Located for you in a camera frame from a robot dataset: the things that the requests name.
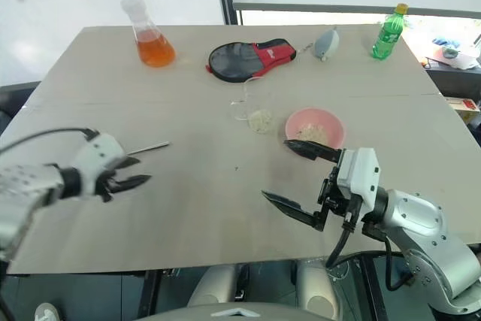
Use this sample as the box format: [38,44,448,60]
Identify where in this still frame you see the thin metal rod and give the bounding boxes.
[126,141,171,156]

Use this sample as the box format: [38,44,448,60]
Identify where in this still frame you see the clear glass mug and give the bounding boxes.
[229,75,282,138]

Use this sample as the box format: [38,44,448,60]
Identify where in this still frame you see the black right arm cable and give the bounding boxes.
[324,219,407,292]

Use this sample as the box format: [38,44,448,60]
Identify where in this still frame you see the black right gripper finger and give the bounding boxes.
[261,189,328,232]
[283,139,344,166]

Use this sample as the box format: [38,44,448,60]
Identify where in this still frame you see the pink bowl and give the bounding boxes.
[283,107,346,151]

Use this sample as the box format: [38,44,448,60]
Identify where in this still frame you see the grey rounded robot leg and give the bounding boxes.
[295,258,340,319]
[186,263,242,308]

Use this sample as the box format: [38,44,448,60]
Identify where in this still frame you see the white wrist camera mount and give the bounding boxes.
[72,132,127,198]
[335,146,383,212]

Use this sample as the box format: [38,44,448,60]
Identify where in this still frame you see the cardboard box with red print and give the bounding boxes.
[445,95,481,123]

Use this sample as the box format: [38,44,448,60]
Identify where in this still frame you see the white shoe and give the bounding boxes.
[34,301,62,321]

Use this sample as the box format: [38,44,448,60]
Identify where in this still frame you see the oatmeal heap in mug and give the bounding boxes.
[247,108,276,135]

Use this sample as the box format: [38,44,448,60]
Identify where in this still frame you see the black and red paddle case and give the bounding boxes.
[204,38,298,83]

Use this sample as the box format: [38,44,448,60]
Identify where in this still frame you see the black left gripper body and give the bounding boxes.
[95,168,122,203]

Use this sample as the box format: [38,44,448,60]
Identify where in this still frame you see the grey shark plush toy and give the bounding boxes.
[313,26,341,62]

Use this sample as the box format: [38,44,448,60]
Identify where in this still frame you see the blue cloth bundle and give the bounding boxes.
[431,36,462,59]

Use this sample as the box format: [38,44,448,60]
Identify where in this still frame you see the glass flask with orange liquid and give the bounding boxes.
[119,0,177,68]

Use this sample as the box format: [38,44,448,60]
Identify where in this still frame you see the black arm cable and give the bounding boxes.
[324,219,407,292]
[0,127,101,157]

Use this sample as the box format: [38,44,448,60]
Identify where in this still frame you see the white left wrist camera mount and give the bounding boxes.
[72,132,127,198]

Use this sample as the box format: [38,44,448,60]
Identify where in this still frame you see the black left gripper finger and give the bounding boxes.
[108,174,153,194]
[112,156,142,172]

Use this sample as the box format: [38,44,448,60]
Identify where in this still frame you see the grey robot chest cover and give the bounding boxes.
[133,301,339,321]

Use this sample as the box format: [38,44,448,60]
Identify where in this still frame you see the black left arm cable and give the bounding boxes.
[0,127,101,157]

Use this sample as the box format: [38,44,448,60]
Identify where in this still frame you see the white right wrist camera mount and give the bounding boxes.
[335,146,383,212]

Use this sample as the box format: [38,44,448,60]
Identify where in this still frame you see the black table leg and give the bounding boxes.
[136,269,163,319]

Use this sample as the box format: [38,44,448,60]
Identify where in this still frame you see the oatmeal heap in bowl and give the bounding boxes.
[295,121,330,146]

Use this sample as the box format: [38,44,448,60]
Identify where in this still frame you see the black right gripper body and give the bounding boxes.
[316,147,362,232]

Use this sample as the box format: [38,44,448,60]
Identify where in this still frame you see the green plastic soda bottle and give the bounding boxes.
[371,2,410,61]

